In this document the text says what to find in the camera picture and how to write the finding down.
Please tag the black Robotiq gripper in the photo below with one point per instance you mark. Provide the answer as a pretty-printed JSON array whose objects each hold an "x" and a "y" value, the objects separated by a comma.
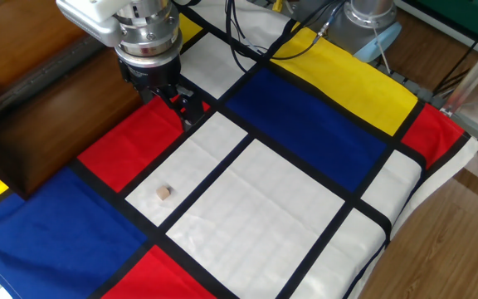
[{"x": 152, "y": 76}]

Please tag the small wooden cube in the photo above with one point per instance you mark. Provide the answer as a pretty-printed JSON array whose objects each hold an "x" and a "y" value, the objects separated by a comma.
[{"x": 163, "y": 193}]

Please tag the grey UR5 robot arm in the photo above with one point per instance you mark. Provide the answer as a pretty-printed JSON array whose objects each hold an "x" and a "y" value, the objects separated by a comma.
[{"x": 363, "y": 25}]

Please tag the brown wooden shelf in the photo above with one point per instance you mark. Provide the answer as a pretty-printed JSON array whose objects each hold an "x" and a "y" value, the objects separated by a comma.
[{"x": 56, "y": 124}]

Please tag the Mondrian pattern tablecloth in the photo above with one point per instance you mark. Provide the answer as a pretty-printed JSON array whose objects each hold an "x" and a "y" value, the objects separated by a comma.
[{"x": 297, "y": 124}]

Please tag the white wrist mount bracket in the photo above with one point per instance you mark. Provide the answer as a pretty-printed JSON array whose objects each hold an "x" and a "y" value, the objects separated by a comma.
[{"x": 94, "y": 21}]

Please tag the grey slotted table rail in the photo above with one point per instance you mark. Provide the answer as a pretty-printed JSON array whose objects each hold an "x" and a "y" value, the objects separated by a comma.
[{"x": 419, "y": 92}]

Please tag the aluminium frame post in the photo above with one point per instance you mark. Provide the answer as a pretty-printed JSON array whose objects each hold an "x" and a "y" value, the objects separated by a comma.
[{"x": 473, "y": 72}]

